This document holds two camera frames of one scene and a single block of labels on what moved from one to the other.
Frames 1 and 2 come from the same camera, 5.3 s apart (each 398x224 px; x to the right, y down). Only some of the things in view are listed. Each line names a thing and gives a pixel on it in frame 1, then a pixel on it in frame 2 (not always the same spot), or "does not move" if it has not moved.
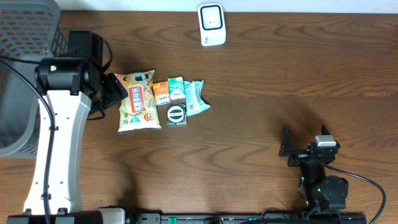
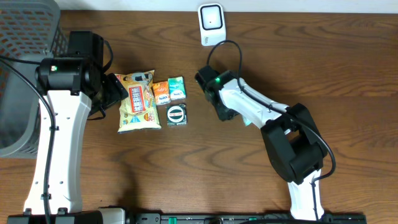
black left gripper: x=115 y=91 does not move
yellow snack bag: x=138 y=111 does not move
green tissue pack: x=176 y=88 does not move
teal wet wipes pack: x=194 y=102 → x=247 y=121
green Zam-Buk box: x=176 y=115 does not move
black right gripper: x=299 y=155 → x=222 y=116
